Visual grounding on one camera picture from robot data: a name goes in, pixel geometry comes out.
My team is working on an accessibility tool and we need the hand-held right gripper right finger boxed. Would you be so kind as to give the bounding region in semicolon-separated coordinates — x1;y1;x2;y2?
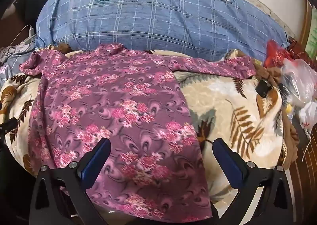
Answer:
212;138;294;225

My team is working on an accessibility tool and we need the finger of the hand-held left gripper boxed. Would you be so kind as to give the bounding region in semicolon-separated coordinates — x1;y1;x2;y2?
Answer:
0;117;18;139

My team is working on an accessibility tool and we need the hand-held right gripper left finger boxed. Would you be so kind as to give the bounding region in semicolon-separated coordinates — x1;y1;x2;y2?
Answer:
29;138;112;225

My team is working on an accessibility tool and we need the purple floral shirt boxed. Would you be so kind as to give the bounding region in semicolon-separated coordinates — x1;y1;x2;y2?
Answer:
19;44;257;225

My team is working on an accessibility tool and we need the beige leaf print blanket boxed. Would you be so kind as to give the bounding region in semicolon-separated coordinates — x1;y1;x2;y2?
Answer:
0;47;285;218

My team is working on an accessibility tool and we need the grey floral sheet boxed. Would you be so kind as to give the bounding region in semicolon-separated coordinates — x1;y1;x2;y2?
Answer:
0;42;37;84

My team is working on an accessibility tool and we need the small black device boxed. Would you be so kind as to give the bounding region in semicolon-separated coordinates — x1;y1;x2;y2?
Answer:
256;79;271;97

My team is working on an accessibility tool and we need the white plastic bag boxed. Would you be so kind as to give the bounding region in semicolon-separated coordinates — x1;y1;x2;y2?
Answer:
298;101;317;136

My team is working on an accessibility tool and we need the clear plastic bag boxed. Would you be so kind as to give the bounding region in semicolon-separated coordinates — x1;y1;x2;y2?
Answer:
280;59;317;107

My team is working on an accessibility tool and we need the red plastic bag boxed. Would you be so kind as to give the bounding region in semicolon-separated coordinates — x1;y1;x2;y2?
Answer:
265;39;295;67

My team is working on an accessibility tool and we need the black cloth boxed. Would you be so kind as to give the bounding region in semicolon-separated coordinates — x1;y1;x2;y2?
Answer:
11;0;52;37

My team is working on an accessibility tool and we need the dark red patterned cloth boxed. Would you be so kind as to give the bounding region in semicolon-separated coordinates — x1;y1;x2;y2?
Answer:
287;38;317;68

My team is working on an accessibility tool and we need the green picture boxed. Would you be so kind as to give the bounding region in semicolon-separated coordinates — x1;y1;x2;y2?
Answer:
306;39;317;60

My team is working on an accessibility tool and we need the blue plaid quilt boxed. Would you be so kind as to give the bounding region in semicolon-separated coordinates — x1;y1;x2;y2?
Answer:
35;0;290;58

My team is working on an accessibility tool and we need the white charger cable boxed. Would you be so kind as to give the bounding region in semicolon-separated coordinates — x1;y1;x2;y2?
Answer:
10;26;29;48

